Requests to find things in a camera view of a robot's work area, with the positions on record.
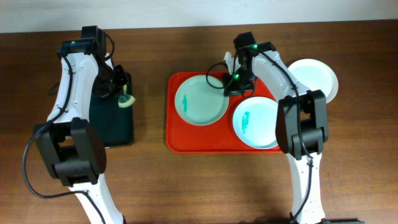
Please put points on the green yellow sponge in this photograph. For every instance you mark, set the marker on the green yellow sponge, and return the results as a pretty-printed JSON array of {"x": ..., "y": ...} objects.
[{"x": 125, "y": 100}]

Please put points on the mint green plate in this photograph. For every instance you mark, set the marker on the mint green plate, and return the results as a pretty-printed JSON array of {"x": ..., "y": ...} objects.
[{"x": 200, "y": 100}]

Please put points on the black plastic tray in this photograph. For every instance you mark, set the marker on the black plastic tray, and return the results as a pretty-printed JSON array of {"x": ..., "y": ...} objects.
[{"x": 113, "y": 125}]

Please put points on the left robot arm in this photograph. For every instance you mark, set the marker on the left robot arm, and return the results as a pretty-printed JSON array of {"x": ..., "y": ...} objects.
[{"x": 71, "y": 150}]

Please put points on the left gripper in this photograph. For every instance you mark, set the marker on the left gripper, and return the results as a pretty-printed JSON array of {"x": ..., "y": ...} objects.
[{"x": 120, "y": 78}]

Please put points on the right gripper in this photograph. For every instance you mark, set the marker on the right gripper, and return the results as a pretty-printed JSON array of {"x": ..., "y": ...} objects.
[{"x": 234, "y": 89}]

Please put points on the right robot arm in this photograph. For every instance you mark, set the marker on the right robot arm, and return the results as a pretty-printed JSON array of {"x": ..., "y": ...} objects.
[{"x": 301, "y": 122}]

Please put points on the white plate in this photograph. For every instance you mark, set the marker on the white plate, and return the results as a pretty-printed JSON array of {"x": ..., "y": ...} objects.
[{"x": 316, "y": 75}]

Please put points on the red plastic tray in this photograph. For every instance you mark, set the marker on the red plastic tray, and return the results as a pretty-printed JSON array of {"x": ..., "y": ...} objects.
[{"x": 217, "y": 138}]

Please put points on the light blue plate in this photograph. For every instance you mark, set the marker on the light blue plate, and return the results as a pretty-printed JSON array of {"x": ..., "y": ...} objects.
[{"x": 254, "y": 122}]

